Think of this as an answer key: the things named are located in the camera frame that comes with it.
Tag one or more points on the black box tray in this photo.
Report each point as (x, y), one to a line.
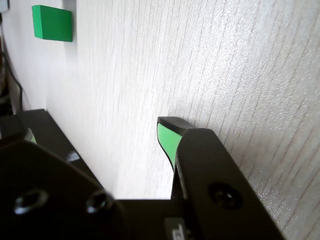
(10, 125)

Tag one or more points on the green cube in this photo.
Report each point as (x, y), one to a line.
(53, 23)

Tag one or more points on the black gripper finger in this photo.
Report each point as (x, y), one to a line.
(212, 162)
(50, 187)

